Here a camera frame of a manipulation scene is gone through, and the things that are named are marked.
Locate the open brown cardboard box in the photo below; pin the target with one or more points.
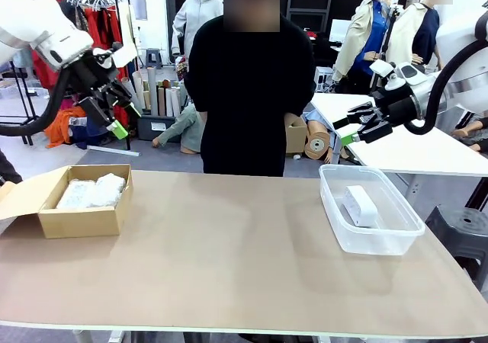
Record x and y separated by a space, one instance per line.
84 223

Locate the black metal clothes rack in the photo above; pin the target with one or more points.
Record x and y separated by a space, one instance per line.
128 145

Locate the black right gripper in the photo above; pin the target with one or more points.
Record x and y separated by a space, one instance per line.
398 106

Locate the colourful printed packet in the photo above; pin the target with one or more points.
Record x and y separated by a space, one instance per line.
183 69

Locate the white background table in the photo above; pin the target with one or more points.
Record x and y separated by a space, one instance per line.
419 152

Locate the white metal floor bar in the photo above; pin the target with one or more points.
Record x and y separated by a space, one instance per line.
114 151

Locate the low black rack frame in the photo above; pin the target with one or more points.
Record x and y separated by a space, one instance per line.
26 103

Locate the brown paper roll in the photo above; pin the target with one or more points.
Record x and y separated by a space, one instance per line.
317 145

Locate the black plastic stool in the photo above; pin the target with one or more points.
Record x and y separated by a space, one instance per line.
457 236

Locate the small background cardboard box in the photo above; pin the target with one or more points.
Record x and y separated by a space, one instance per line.
297 139

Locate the clear plastic container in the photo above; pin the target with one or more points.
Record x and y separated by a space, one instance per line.
381 244

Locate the black metal shelving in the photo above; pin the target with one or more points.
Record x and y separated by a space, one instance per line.
310 17

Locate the beige cardboard tube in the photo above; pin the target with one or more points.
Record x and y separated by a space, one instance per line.
138 87

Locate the white cardboard tube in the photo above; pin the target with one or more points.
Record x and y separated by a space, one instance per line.
169 103
176 104

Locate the black tripod pole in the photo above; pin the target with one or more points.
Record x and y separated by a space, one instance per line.
389 34

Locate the mannequin in cream jacket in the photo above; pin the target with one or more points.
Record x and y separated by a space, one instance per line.
406 30

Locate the tall grey upright tube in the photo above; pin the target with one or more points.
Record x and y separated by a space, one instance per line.
152 91

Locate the white rectangular box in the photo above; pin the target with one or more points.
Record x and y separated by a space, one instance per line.
362 206

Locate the brown cardboard tube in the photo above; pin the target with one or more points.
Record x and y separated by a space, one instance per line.
161 103

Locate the long red hanging dress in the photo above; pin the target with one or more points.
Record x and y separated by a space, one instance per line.
101 26

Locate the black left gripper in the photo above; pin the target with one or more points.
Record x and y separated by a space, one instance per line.
93 76

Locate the dark blue cloth pile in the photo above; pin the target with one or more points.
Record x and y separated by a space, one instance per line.
82 137

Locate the lying mannequin in grey-green clothes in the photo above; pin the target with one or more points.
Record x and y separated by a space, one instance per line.
183 129

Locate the white computer case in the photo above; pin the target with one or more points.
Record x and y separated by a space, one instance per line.
324 78

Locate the orange cloth pile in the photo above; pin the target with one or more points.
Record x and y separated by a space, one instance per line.
61 129

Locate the white table leg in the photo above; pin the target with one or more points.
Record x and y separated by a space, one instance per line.
116 337

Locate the grey storage bin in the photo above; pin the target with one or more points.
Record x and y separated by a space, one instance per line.
146 129

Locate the lying mannequin in blue clothes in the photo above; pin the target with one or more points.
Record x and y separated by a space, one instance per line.
316 120

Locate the mannequin in beige coat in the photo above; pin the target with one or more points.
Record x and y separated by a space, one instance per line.
358 34

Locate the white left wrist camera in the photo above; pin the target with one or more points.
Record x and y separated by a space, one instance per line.
124 55

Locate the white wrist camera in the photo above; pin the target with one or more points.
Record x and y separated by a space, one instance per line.
124 55
409 74

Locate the slanted grey cardboard tube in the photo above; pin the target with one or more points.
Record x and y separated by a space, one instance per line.
134 97

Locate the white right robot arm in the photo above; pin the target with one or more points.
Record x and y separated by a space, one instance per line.
461 34

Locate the small grey stool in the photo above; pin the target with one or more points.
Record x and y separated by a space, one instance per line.
154 55

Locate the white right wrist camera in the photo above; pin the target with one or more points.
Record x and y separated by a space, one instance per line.
409 74

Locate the bubble-wrapped clock with grey face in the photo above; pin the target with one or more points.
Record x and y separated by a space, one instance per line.
76 196

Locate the person in black sweater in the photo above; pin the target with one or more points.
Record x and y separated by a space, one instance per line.
248 91

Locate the fully white bubble-wrapped clock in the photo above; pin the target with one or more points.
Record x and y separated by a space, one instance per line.
108 190

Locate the cream hanging garment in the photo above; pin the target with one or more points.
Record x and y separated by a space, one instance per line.
131 30

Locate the white monitor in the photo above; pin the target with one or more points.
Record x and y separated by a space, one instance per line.
339 30

